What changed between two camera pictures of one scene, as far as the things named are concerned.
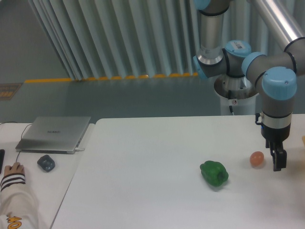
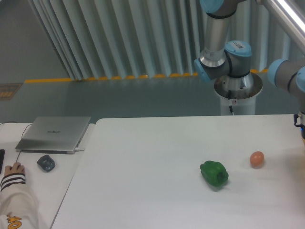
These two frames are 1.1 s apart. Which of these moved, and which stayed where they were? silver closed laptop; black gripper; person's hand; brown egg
Moved: black gripper
Stayed: brown egg; silver closed laptop; person's hand
